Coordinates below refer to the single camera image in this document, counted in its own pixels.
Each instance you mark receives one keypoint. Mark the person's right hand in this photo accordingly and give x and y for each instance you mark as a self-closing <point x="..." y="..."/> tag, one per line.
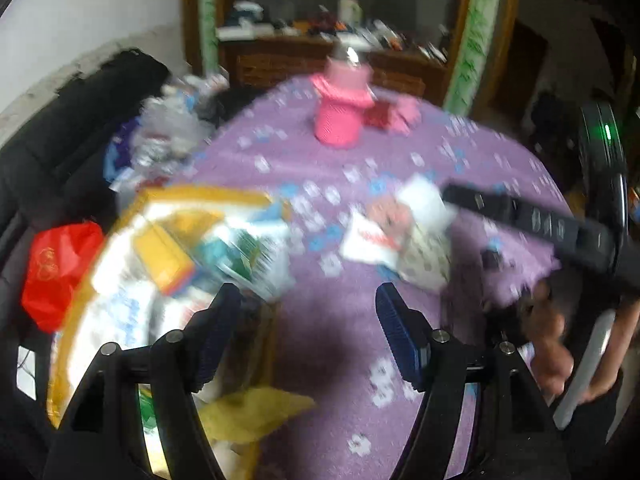
<point x="552" y="363"/>

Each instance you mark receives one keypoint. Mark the pink bottle with knit sleeve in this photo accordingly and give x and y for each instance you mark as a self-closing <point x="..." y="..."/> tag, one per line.
<point x="344" y="97"/>

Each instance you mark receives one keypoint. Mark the pink knitted plush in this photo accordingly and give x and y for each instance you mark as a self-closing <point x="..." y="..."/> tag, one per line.
<point x="393" y="217"/>

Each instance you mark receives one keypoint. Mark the blue purple cloth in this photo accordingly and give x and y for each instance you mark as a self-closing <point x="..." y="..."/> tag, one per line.
<point x="118" y="152"/>

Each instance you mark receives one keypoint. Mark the white bag with gold rim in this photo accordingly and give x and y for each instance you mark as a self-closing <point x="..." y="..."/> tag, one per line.
<point x="191" y="214"/>

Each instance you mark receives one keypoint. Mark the red printed white packet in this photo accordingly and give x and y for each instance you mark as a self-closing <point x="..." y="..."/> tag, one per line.
<point x="365" y="242"/>

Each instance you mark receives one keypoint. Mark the wooden cabinet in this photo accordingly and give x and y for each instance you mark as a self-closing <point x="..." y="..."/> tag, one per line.
<point x="449" y="52"/>

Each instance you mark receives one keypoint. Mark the white tissue pack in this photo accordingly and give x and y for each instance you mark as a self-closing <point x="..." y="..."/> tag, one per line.
<point x="257" y="257"/>

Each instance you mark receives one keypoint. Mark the red plastic bag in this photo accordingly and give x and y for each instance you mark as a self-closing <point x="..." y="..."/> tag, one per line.
<point x="58" y="259"/>

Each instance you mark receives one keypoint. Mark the blue printed tissue packet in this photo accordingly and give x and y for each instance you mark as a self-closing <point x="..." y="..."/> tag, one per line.
<point x="122" y="317"/>

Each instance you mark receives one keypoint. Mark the clear plastic bags pile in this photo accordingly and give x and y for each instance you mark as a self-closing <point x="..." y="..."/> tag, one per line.
<point x="174" y="124"/>

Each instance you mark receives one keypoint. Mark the purple floral tablecloth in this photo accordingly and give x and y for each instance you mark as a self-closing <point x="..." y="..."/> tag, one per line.
<point x="328" y="342"/>

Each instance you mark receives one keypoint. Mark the yellow pencil pouch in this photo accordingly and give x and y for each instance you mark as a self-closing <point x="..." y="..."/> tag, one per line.
<point x="168" y="265"/>

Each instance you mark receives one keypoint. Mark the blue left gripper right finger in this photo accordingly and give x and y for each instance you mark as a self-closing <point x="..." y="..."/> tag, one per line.
<point x="406" y="331"/>

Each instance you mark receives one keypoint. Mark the teal wet wipes pack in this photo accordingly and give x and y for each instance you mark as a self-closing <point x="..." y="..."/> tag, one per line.
<point x="227" y="259"/>

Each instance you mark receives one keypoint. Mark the white sponge block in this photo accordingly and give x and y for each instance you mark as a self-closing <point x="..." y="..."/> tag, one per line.
<point x="423" y="199"/>

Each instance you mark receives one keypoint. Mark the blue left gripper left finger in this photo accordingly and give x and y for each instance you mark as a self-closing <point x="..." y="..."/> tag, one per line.
<point x="212" y="331"/>

